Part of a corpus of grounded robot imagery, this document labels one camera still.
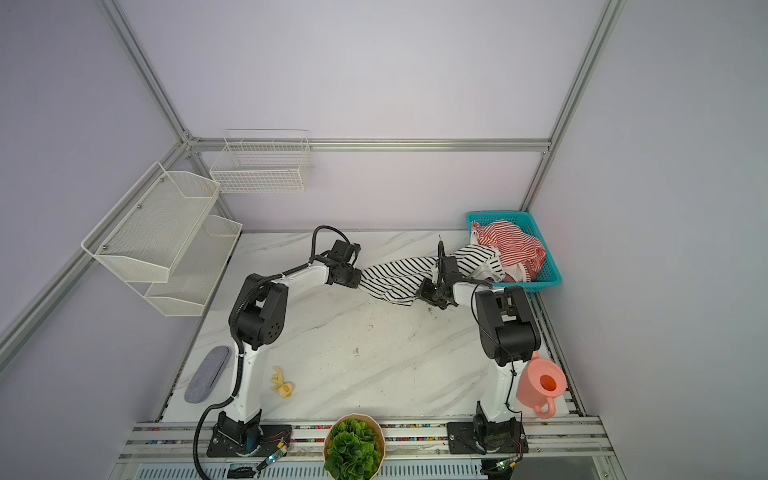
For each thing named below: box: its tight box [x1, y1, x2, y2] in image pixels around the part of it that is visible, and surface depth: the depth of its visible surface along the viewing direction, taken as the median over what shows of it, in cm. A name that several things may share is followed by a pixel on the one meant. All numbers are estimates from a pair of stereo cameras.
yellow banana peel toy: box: [271, 366, 293, 398], surface depth 82 cm
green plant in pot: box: [323, 413, 386, 480], surface depth 65 cm
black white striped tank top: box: [359, 244, 506, 305], surface depth 103 cm
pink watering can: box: [516, 351, 567, 419], surface depth 73 cm
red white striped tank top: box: [471, 220, 546, 282], surface depth 107 cm
